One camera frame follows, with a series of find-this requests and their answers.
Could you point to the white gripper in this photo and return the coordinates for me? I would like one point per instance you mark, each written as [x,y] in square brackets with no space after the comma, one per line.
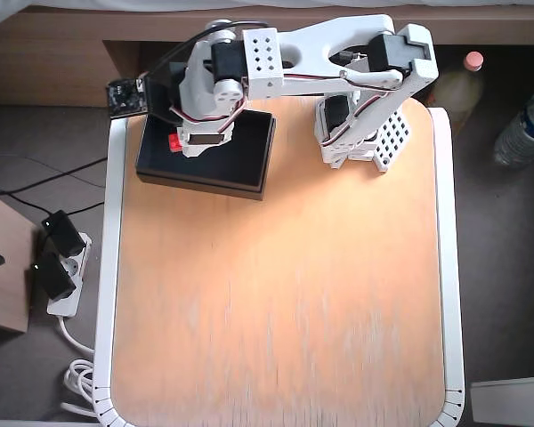
[206,140]

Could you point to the red lego block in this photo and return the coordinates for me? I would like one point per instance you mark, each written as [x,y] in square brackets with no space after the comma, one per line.
[174,143]

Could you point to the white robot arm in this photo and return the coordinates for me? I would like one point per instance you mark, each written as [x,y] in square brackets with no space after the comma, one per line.
[329,35]

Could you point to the black cardboard box bin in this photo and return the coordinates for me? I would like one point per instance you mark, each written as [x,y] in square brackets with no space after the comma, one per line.
[245,151]

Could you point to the black power adapter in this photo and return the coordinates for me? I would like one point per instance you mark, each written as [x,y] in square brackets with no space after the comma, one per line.
[53,278]
[64,233]

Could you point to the white power strip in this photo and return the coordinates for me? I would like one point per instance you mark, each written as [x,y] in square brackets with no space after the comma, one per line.
[67,306]

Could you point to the yellow bottle with pink cap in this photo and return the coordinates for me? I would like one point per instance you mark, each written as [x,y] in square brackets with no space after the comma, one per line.
[460,89]

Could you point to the brown cardboard box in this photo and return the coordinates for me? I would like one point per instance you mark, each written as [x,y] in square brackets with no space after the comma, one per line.
[4,293]

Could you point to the clear plastic water bottle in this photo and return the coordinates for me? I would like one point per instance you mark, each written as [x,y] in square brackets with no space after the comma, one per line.
[523,133]

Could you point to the white grey box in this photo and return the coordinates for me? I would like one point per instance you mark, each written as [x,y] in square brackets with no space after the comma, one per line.
[516,405]

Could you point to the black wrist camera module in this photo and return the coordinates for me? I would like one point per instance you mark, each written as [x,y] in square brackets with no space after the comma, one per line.
[124,98]

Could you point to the white table frame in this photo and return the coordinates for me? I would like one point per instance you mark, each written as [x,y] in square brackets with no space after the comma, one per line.
[109,267]

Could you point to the wooden bed frame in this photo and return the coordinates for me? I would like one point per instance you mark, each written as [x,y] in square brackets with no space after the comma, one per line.
[49,66]

